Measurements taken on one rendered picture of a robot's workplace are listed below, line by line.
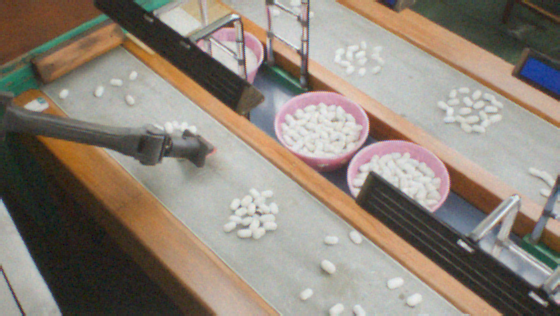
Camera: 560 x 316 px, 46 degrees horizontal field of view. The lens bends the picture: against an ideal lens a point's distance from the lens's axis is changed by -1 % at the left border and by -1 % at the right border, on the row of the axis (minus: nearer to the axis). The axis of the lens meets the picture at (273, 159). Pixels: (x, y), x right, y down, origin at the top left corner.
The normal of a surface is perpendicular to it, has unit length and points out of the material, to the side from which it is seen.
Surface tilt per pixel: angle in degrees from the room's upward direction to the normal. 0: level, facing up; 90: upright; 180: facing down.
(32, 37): 90
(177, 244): 0
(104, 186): 0
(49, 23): 90
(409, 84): 0
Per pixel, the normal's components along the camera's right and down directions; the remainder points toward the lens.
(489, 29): -0.03, -0.67
